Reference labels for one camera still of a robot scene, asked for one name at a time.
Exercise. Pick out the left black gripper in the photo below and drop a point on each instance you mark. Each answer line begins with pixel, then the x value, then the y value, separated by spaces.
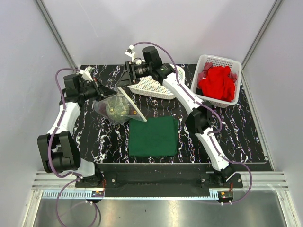
pixel 102 91

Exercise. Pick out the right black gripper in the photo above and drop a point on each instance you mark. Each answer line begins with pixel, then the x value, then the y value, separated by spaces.
pixel 128 76

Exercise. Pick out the clear zip top bag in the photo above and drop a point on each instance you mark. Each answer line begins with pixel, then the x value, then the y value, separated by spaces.
pixel 134 112

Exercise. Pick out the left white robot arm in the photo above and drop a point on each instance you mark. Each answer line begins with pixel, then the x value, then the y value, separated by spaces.
pixel 58 150

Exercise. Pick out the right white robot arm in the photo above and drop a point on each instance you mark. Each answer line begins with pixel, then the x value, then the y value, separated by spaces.
pixel 199 112

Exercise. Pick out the green fake melon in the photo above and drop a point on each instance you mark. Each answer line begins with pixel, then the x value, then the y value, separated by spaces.
pixel 117 109

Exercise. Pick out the folded green cloth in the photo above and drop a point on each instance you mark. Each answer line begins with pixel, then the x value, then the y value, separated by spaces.
pixel 157 137

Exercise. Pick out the white rectangular perforated basket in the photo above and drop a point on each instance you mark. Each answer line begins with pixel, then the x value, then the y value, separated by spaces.
pixel 236 67

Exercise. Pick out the pink cloth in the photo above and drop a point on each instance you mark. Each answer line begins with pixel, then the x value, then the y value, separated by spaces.
pixel 203 74

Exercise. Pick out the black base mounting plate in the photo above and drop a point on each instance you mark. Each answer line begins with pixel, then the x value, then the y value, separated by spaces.
pixel 159 180

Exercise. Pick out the red cloth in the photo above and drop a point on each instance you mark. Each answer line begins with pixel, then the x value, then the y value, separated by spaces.
pixel 217 85

